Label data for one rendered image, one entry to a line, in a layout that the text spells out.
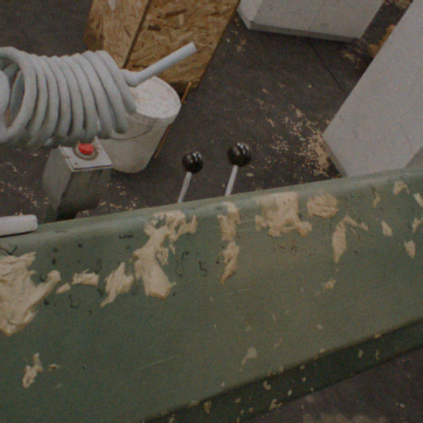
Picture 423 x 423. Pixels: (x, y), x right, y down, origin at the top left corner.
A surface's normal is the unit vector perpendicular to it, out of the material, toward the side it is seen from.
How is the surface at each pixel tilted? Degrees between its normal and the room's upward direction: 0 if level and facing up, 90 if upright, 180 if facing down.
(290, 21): 90
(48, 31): 0
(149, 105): 0
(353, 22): 90
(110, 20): 90
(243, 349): 39
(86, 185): 90
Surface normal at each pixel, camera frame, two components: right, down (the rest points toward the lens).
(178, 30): 0.46, 0.75
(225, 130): 0.39, -0.65
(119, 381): 0.60, -0.04
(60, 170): -0.79, 0.14
